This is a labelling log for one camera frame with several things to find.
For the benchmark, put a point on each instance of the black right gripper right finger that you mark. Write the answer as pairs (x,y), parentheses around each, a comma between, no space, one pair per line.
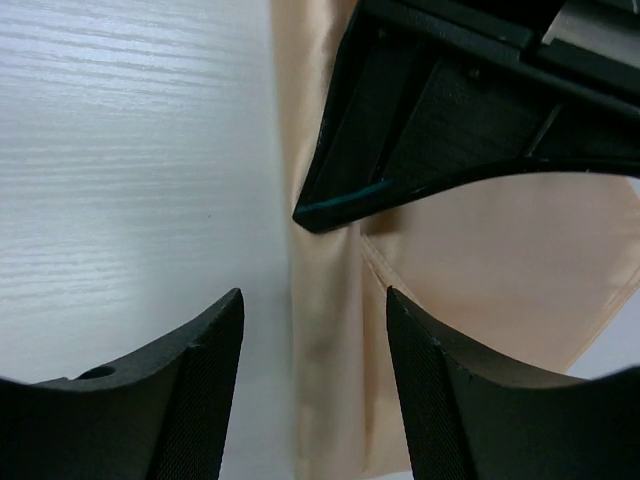
(471,412)

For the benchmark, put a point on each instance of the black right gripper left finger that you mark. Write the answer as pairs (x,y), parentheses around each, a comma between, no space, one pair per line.
(159,412)

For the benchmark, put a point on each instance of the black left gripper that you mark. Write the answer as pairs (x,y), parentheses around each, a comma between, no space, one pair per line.
(426,96)

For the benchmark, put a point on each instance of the peach cloth napkin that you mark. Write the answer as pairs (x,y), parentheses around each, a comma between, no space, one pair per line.
(536,266)

